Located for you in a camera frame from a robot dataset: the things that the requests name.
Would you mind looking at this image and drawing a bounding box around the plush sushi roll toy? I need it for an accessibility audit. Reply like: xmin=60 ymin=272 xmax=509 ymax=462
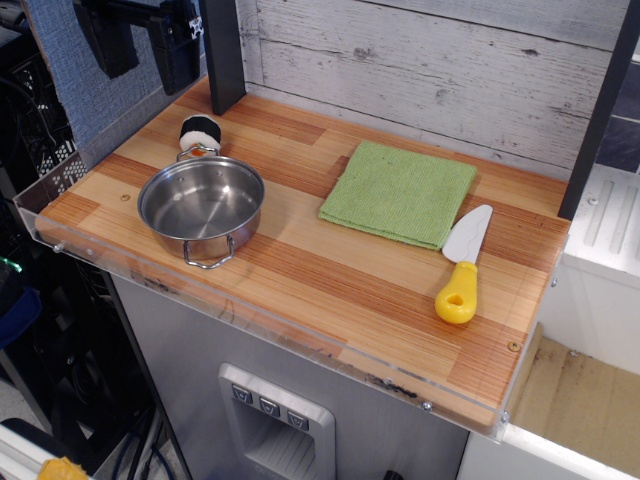
xmin=179 ymin=114 xmax=222 ymax=154

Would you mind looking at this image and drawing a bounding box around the grey ice dispenser panel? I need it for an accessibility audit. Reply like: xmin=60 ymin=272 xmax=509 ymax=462
xmin=218 ymin=363 xmax=337 ymax=479

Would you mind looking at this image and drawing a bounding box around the stainless steel pot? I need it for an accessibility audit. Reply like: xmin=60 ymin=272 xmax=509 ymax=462
xmin=138 ymin=146 xmax=266 ymax=270

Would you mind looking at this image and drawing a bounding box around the white toy sink unit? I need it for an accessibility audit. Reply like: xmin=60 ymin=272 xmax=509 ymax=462
xmin=537 ymin=165 xmax=639 ymax=374

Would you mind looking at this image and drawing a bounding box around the silver toy fridge cabinet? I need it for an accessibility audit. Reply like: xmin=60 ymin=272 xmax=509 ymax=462
xmin=113 ymin=278 xmax=468 ymax=479

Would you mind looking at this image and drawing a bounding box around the blue fabric panel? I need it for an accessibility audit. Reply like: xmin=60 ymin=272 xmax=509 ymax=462
xmin=22 ymin=1 xmax=202 ymax=167

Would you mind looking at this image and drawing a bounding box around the yellow object at corner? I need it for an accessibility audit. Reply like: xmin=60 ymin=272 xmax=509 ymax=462
xmin=36 ymin=457 xmax=89 ymax=480

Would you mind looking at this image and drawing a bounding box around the black plastic crate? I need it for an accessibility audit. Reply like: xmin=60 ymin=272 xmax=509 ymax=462
xmin=1 ymin=54 xmax=77 ymax=190

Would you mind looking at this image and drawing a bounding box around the yellow handled toy knife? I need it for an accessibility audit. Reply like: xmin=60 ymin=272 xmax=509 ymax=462
xmin=435 ymin=204 xmax=493 ymax=325

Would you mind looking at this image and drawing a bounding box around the dark right post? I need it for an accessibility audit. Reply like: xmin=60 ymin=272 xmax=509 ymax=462
xmin=557 ymin=0 xmax=639 ymax=220

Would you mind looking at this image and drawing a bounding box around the green cloth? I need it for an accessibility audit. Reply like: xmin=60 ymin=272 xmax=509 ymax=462
xmin=319 ymin=141 xmax=477 ymax=250

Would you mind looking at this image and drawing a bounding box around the dark left post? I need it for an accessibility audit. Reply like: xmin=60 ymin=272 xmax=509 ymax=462
xmin=199 ymin=0 xmax=246 ymax=115

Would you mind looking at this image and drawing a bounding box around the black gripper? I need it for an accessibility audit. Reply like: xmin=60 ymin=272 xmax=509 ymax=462
xmin=73 ymin=1 xmax=204 ymax=95

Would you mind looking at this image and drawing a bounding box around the clear acrylic edge guard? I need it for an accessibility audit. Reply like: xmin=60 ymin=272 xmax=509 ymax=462
xmin=12 ymin=54 xmax=564 ymax=445

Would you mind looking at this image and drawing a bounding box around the dark post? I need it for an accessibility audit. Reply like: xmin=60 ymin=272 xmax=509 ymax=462
xmin=199 ymin=0 xmax=246 ymax=115
xmin=557 ymin=0 xmax=639 ymax=220

